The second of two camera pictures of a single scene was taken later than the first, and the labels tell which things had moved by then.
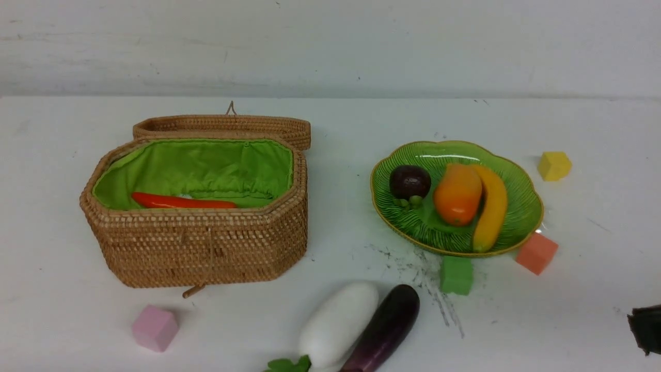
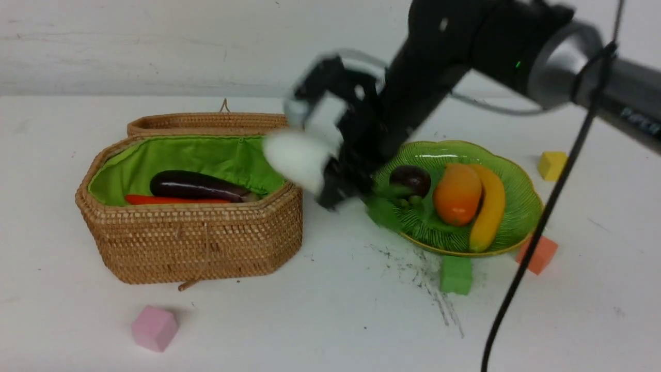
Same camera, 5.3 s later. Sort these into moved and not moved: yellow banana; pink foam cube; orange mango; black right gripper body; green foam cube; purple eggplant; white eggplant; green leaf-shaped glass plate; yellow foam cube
Moved: purple eggplant; black right gripper body; white eggplant
Not moved: yellow banana; orange mango; pink foam cube; green leaf-shaped glass plate; green foam cube; yellow foam cube
